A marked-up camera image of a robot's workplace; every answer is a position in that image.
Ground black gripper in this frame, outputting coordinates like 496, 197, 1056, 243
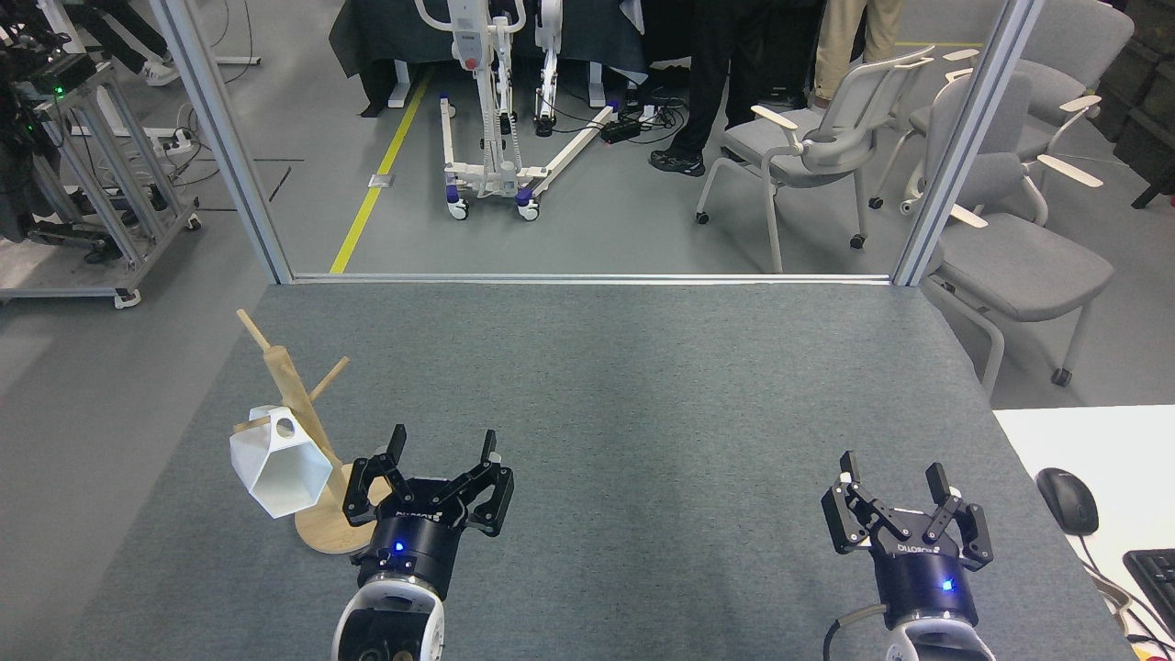
822, 451, 994, 632
342, 424, 515, 599

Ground white hexagonal cup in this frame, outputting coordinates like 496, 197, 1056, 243
229, 405, 333, 520

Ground wooden cup rack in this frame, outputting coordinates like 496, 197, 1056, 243
233, 309, 397, 555

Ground black storage crates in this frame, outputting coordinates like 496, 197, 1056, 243
1097, 0, 1175, 210

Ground black computer mouse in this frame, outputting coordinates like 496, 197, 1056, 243
1036, 467, 1100, 537

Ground black keyboard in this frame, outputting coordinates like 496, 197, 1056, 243
1123, 549, 1175, 634

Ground grey padded chair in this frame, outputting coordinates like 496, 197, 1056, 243
867, 0, 1136, 212
904, 72, 1116, 396

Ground white stand on wheels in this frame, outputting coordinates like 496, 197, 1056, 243
413, 0, 618, 222

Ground silver metal cart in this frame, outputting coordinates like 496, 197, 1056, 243
0, 60, 203, 309

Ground black box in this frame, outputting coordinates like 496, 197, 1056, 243
769, 9, 820, 106

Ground person in black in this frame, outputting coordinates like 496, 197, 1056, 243
649, 0, 772, 178

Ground person in beige trousers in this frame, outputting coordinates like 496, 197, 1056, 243
811, 0, 905, 104

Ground person with white shoes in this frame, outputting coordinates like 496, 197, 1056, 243
87, 0, 181, 87

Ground black machine with green light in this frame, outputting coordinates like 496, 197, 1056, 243
0, 0, 100, 244

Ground black mouse cable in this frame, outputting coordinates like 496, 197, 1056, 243
1076, 534, 1175, 644

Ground silver aluminium post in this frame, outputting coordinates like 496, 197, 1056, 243
892, 0, 1047, 287
150, 0, 295, 286

